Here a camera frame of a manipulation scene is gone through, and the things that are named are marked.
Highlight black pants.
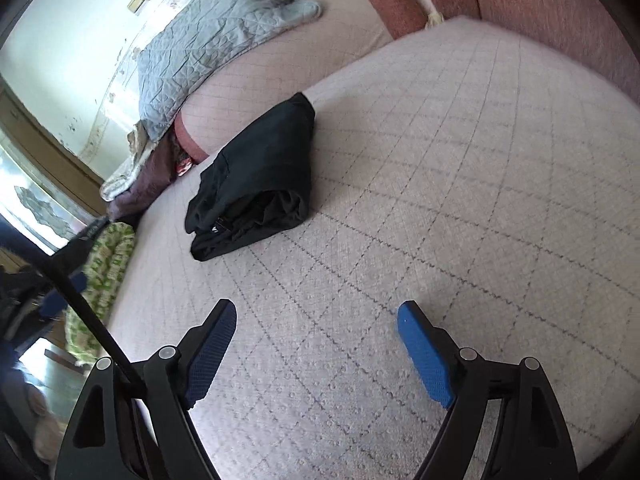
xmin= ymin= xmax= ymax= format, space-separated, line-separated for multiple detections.
xmin=184 ymin=92 xmax=316 ymax=261

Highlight green and cream folded quilt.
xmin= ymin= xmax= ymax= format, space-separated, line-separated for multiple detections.
xmin=65 ymin=222 xmax=136 ymax=364

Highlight dark purple folded blanket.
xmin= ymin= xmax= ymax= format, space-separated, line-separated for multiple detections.
xmin=107 ymin=129 xmax=181 ymax=223

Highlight cream crumpled cloth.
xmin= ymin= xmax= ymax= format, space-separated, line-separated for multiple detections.
xmin=100 ymin=122 xmax=155 ymax=203

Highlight red patterned small item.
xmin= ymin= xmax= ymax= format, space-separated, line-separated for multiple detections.
xmin=176 ymin=157 xmax=193 ymax=177

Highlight pink quilted bed cover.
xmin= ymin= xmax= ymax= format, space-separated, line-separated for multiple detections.
xmin=110 ymin=18 xmax=639 ymax=479

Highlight grey quilted blanket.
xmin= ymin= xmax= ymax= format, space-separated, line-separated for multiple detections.
xmin=138 ymin=0 xmax=322 ymax=142

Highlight pink long bolster pillow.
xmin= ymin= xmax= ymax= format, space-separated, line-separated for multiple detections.
xmin=174 ymin=0 xmax=427 ymax=164

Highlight black cable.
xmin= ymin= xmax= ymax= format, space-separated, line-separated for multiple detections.
xmin=0 ymin=213 xmax=149 ymax=401

